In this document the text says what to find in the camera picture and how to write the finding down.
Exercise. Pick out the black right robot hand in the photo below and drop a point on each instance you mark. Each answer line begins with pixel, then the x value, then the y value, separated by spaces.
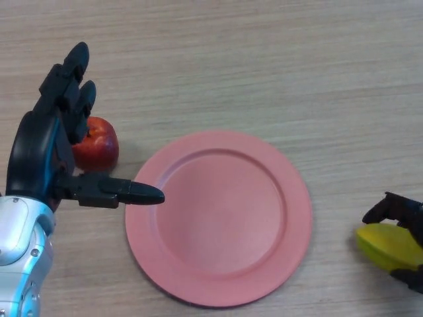
pixel 400 208

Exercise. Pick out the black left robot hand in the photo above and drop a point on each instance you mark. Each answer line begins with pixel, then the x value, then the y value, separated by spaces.
pixel 33 155

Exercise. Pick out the yellow starfruit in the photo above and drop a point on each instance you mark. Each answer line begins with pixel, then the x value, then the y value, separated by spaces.
pixel 386 244

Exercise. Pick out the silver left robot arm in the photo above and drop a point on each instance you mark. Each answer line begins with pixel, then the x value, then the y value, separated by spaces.
pixel 20 254

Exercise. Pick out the pink round plate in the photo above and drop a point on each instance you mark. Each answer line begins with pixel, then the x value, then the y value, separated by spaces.
pixel 219 221

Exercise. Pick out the red apple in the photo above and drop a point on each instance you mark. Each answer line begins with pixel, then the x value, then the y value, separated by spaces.
pixel 99 148

